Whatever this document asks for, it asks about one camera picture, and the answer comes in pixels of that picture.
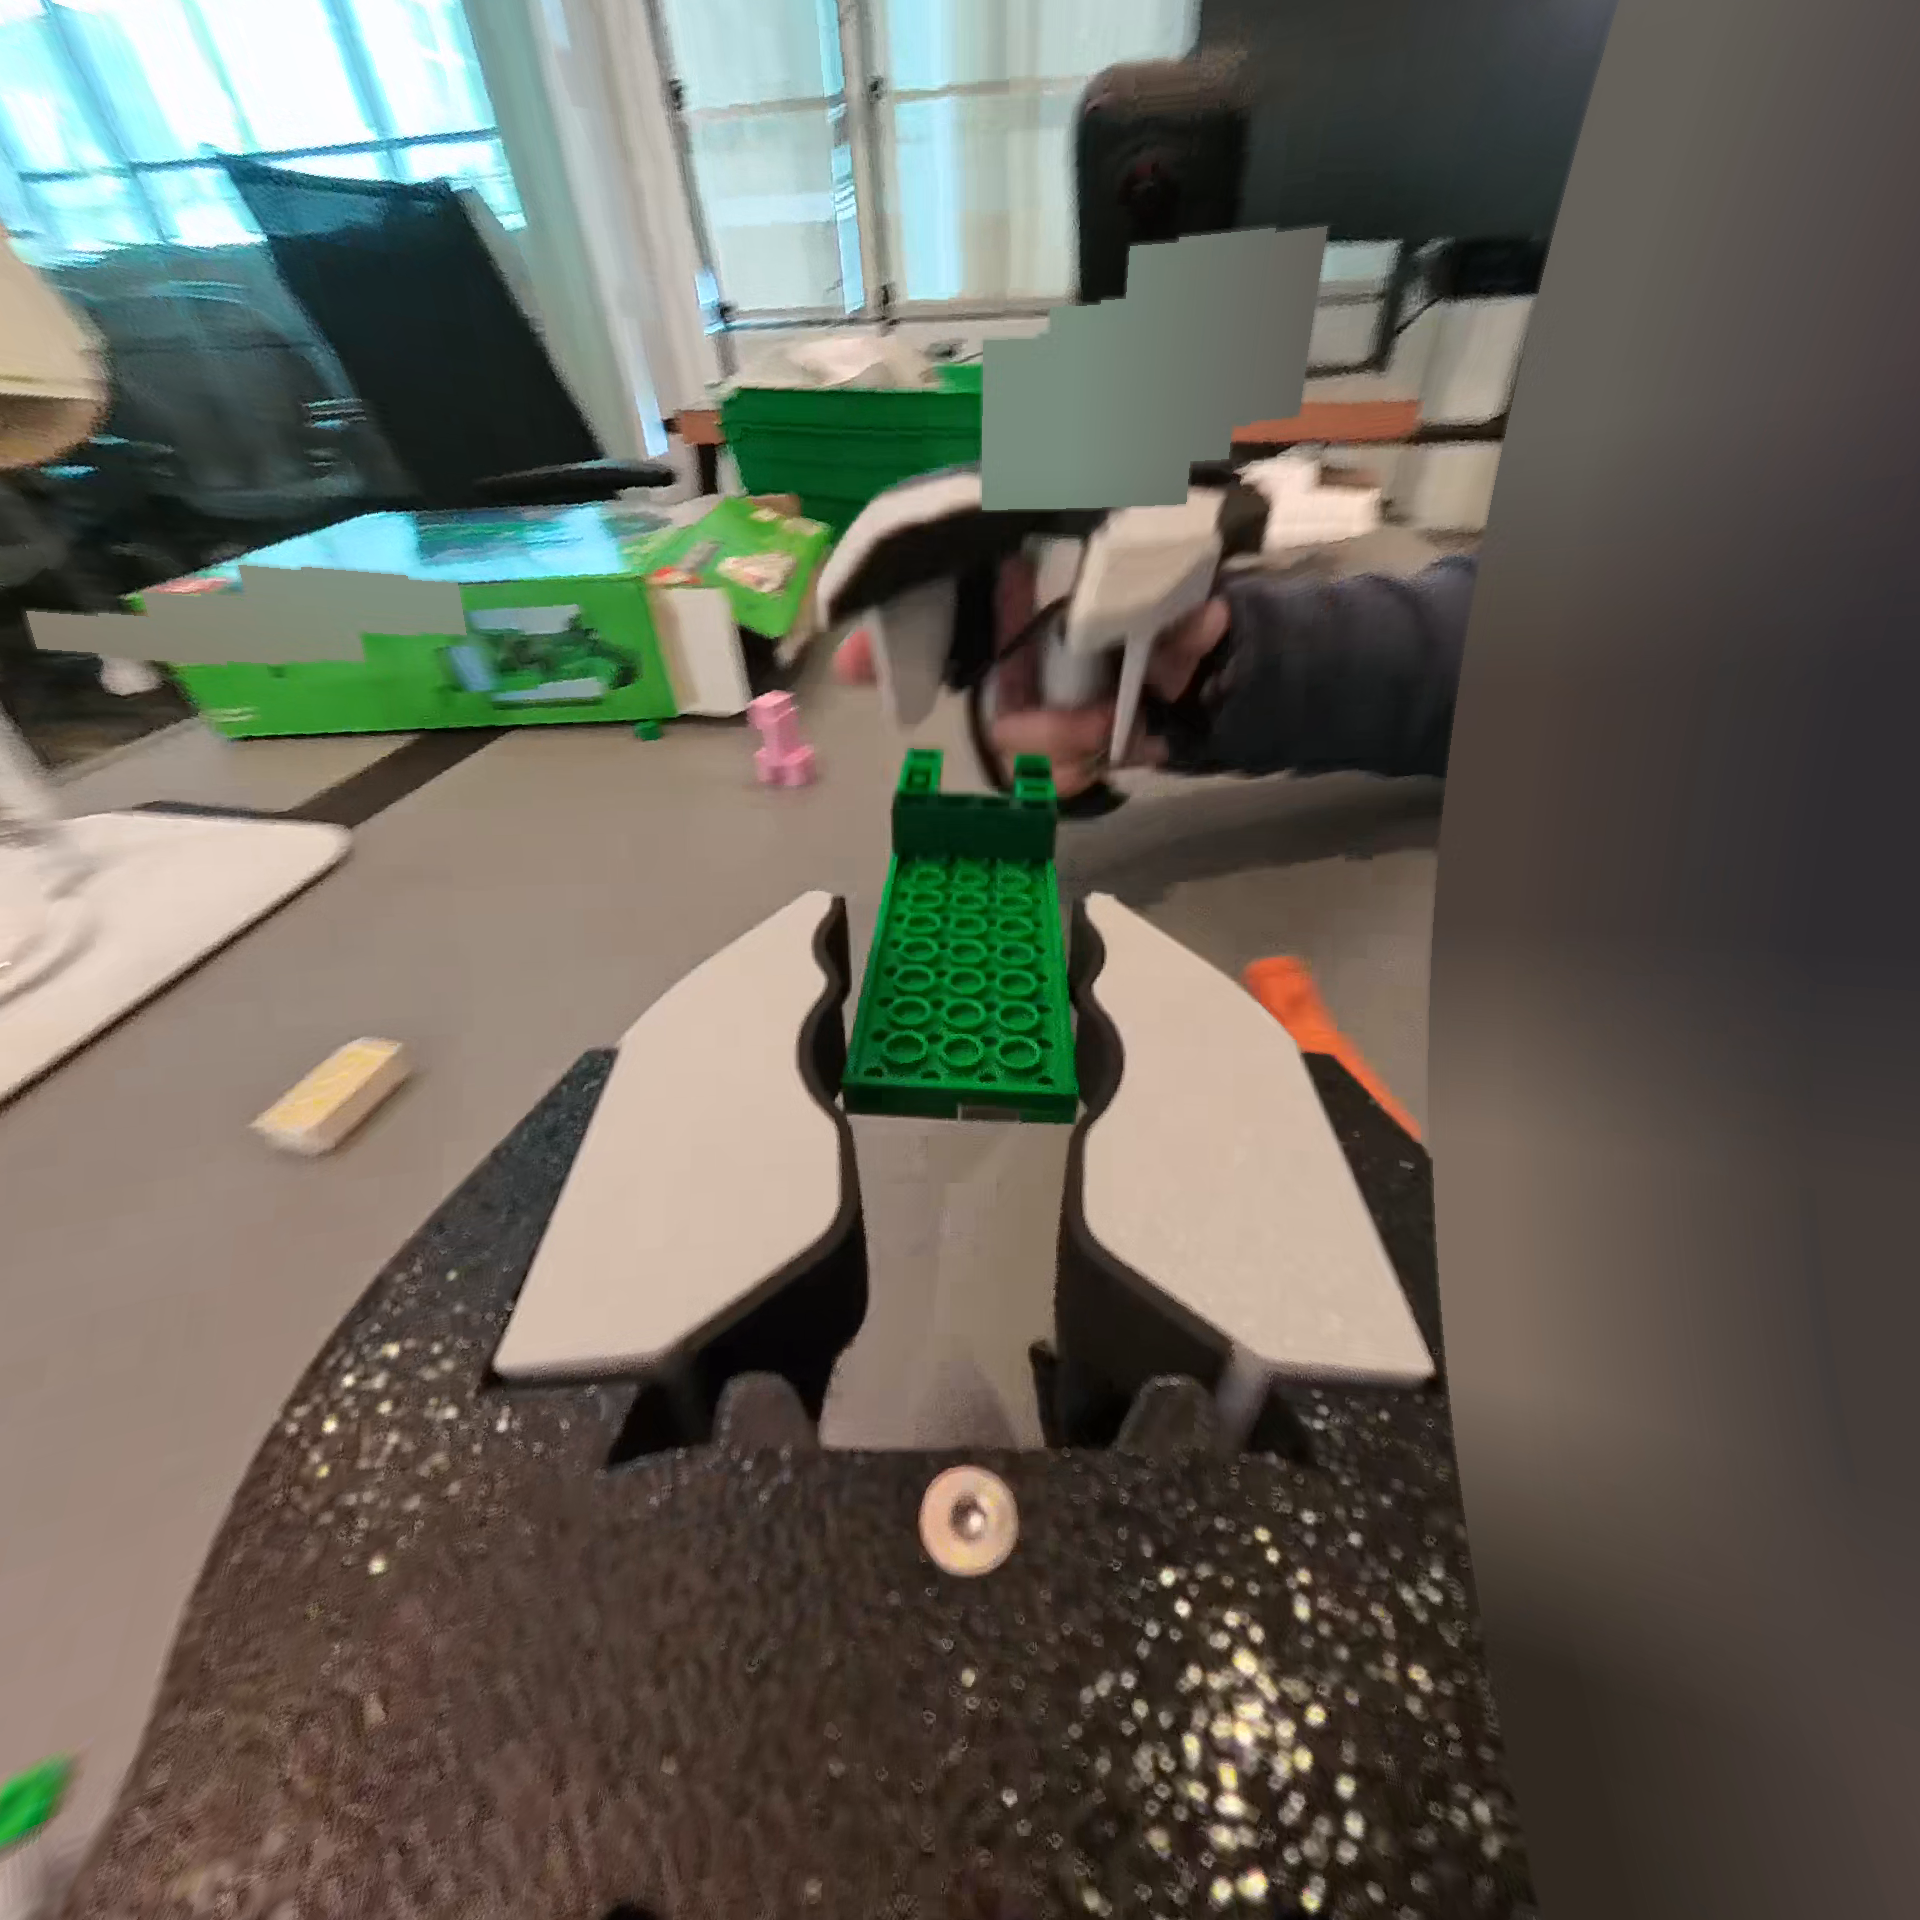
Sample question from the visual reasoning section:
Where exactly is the glass window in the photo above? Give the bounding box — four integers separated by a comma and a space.
0, 0, 520, 265
652, 0, 1206, 325

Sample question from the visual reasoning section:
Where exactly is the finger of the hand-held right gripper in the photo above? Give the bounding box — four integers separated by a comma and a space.
873, 588, 965, 735
776, 468, 991, 671

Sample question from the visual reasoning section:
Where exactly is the green plastic bin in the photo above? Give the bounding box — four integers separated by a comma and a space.
715, 378, 991, 501

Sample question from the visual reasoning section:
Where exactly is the tan brick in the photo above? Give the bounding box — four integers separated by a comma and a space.
248, 1034, 414, 1161

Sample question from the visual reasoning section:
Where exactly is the large green toy box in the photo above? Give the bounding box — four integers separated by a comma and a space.
132, 502, 755, 745

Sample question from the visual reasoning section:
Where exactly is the pink brick figure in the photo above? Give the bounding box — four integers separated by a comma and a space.
746, 690, 826, 793

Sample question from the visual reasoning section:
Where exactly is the green brick piece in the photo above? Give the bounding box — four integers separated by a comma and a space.
0, 1753, 78, 1850

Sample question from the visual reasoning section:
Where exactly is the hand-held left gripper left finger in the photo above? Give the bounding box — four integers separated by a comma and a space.
492, 890, 872, 1429

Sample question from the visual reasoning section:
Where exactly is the grey desk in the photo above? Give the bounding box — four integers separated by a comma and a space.
0, 645, 1488, 1920

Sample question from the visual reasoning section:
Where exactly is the wooden book stand board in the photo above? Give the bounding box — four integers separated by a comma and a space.
0, 224, 110, 470

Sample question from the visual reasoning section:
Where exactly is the person's right hand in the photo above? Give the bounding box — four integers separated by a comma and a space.
994, 592, 1249, 798

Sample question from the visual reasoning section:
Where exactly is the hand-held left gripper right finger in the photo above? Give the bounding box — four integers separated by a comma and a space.
1058, 893, 1438, 1455

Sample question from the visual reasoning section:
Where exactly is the green studded brick plate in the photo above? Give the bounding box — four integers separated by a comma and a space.
839, 747, 1085, 1130

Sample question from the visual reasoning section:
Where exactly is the orange brick separator tool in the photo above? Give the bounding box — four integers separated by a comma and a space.
1242, 950, 1423, 1146

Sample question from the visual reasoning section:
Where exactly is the green toy box with picture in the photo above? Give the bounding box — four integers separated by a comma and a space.
635, 492, 835, 640

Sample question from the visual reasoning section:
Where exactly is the wooden table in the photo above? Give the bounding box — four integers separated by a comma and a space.
1229, 397, 1510, 453

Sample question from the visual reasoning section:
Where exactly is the dark grey panel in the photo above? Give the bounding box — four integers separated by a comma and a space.
1421, 0, 1920, 1920

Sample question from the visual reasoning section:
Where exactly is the person's right forearm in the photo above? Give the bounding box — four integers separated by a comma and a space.
1217, 552, 1482, 787

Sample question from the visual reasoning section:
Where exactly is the black office chair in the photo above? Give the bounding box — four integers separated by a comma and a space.
215, 150, 679, 521

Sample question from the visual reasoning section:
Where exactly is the white book stand base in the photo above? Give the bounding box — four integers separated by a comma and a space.
0, 810, 356, 1111

